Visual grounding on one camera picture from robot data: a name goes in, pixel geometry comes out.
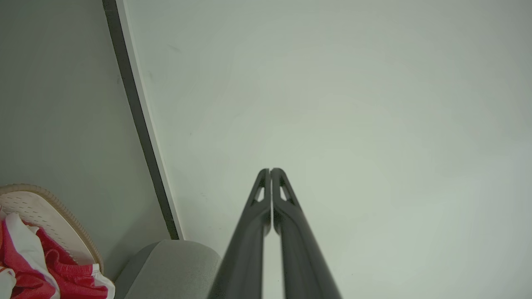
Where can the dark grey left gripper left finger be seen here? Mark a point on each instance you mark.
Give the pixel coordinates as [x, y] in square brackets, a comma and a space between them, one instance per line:
[245, 257]

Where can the red and white sports jersey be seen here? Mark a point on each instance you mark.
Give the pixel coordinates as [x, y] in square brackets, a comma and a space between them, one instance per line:
[66, 276]

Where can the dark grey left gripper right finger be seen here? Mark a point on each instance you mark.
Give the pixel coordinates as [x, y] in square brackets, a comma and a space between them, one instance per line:
[303, 265]

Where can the grey fabric sofa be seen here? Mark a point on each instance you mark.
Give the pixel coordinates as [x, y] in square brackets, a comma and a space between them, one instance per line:
[170, 270]

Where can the black and white baseboard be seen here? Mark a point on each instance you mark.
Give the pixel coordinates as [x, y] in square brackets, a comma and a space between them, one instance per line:
[139, 120]

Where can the white basket with woven rim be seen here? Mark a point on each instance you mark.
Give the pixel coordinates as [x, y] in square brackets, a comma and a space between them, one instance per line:
[50, 216]

